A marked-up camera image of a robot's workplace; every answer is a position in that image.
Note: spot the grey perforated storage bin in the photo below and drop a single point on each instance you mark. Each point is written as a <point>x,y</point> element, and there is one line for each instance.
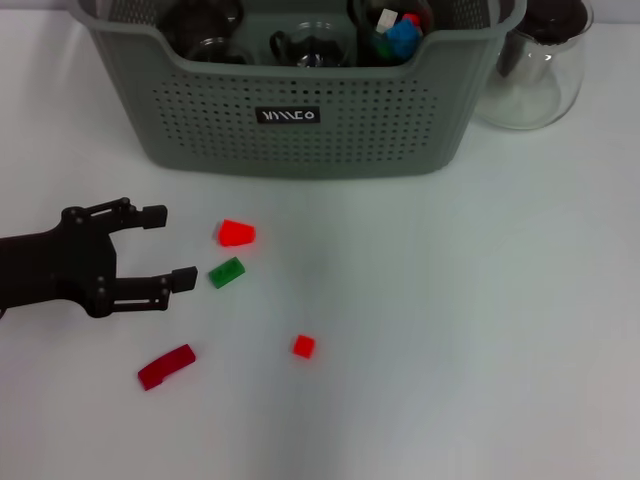
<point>350,125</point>

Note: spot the small orange cube brick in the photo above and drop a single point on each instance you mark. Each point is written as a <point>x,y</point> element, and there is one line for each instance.
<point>303,346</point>

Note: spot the glass carafe with black lid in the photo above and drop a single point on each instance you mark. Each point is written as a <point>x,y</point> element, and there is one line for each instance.
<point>535,85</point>

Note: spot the white toy brick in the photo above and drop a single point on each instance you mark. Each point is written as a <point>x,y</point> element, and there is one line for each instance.
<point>386,20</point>

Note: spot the green studded toy brick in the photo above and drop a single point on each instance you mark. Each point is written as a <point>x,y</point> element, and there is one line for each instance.
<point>384,50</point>

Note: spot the orange wedge toy block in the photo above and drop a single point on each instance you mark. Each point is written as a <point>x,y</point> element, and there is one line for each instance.
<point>236,232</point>

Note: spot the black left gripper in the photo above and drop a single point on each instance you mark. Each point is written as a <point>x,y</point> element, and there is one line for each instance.
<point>65,265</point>

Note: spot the blue square toy plate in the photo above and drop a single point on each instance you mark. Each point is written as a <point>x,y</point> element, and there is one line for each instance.
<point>402,39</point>

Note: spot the dark red curved brick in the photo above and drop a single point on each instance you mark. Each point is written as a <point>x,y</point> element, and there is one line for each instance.
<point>165,370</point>

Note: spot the green sloped toy brick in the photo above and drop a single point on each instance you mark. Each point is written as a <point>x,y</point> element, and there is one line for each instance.
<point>226,272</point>

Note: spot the small orange notched brick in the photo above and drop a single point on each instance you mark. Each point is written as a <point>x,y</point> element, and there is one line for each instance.
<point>411,19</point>

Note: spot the black round teapot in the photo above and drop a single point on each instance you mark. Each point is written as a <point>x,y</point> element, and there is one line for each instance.
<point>200,17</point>

